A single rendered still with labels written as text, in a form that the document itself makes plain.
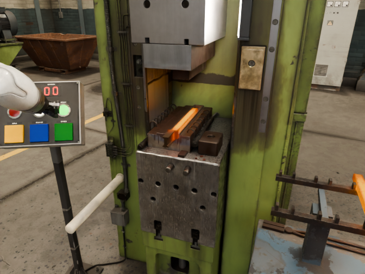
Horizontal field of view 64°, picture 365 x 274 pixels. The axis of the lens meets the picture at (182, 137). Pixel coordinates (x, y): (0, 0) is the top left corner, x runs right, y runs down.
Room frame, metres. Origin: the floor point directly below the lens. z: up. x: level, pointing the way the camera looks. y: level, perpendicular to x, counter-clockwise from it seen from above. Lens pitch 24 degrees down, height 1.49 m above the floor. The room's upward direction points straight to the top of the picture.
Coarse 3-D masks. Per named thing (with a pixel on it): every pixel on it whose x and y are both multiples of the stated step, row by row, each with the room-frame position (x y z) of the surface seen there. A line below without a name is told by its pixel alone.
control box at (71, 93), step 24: (48, 96) 1.21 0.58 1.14; (72, 96) 1.22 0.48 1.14; (0, 120) 1.14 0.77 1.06; (24, 120) 1.15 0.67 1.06; (48, 120) 1.16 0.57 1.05; (72, 120) 1.17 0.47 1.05; (0, 144) 1.09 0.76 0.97; (24, 144) 1.10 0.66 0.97; (48, 144) 1.11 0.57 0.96; (72, 144) 1.12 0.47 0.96
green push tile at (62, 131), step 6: (54, 126) 1.14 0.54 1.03; (60, 126) 1.14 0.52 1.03; (66, 126) 1.15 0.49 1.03; (72, 126) 1.15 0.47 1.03; (54, 132) 1.13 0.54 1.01; (60, 132) 1.13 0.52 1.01; (66, 132) 1.13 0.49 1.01; (72, 132) 1.14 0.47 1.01; (54, 138) 1.12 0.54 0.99; (60, 138) 1.12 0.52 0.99; (66, 138) 1.12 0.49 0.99; (72, 138) 1.12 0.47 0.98
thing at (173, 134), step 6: (192, 108) 1.46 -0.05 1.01; (186, 114) 1.37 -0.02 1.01; (192, 114) 1.37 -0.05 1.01; (180, 120) 1.28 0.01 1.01; (186, 120) 1.28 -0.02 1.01; (174, 126) 1.21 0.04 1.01; (180, 126) 1.21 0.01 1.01; (168, 132) 1.11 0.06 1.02; (174, 132) 1.13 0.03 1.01; (168, 138) 1.08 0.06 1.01; (174, 138) 1.13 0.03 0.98; (168, 144) 1.08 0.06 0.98
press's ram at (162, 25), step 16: (144, 0) 1.18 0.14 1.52; (160, 0) 1.17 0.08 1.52; (176, 0) 1.15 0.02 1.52; (192, 0) 1.13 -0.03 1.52; (208, 0) 1.14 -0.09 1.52; (224, 0) 1.44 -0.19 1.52; (144, 16) 1.19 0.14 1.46; (160, 16) 1.17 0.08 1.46; (176, 16) 1.15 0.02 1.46; (192, 16) 1.13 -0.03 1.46; (208, 16) 1.15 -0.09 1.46; (224, 16) 1.46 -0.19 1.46; (144, 32) 1.19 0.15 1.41; (160, 32) 1.17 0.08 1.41; (176, 32) 1.15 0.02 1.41; (192, 32) 1.13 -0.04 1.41; (208, 32) 1.16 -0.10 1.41; (224, 32) 1.48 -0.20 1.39
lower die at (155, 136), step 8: (176, 112) 1.48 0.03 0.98; (184, 112) 1.45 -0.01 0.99; (200, 112) 1.45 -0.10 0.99; (208, 112) 1.45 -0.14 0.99; (168, 120) 1.36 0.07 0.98; (176, 120) 1.33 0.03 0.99; (192, 120) 1.33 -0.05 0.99; (200, 120) 1.33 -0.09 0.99; (160, 128) 1.25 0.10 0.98; (168, 128) 1.22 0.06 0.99; (184, 128) 1.21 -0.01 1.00; (192, 128) 1.22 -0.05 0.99; (200, 128) 1.29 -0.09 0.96; (152, 136) 1.18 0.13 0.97; (160, 136) 1.17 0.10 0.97; (184, 136) 1.14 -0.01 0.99; (192, 136) 1.16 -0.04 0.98; (152, 144) 1.18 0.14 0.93; (160, 144) 1.17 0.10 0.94; (176, 144) 1.15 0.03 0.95; (184, 144) 1.14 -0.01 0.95
